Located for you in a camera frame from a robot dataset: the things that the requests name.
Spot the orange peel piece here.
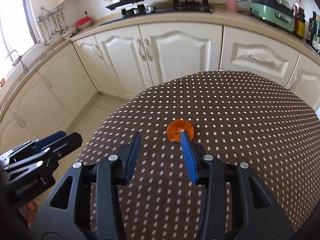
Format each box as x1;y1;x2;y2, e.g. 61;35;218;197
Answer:
166;120;195;142

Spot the kitchen window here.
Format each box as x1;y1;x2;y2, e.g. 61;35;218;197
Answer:
1;0;37;60

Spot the person left hand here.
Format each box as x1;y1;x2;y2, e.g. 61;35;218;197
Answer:
26;200;39;228

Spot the chrome sink faucet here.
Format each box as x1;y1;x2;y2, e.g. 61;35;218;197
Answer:
6;50;29;74

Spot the brown polka dot tablecloth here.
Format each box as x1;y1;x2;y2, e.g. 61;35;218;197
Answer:
78;72;319;239

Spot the hanging utensil rack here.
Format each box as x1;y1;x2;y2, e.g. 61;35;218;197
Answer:
36;5;71;46

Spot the red white bowl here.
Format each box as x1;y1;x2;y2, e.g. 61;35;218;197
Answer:
75;16;93;31

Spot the black gas stove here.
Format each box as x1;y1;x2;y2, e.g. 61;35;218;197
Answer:
98;0;214;26

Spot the dark oil bottle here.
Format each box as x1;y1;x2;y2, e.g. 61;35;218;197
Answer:
306;11;319;49

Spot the dark soy sauce bottle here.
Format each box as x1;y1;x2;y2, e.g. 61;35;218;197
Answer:
292;0;305;39

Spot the pink utensil cup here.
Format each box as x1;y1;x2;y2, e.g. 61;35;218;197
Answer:
226;0;238;12

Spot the green electric cooker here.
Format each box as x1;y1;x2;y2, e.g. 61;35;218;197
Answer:
249;0;295;33

